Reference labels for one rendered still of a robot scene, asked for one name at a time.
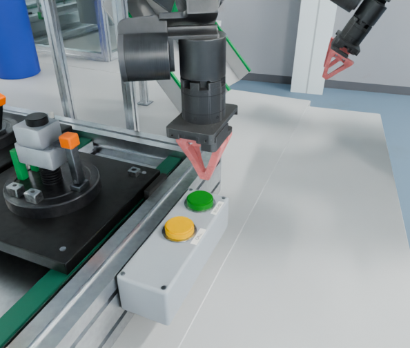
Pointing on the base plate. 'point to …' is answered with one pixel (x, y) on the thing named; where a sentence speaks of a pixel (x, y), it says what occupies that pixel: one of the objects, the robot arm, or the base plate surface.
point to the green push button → (199, 200)
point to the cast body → (39, 141)
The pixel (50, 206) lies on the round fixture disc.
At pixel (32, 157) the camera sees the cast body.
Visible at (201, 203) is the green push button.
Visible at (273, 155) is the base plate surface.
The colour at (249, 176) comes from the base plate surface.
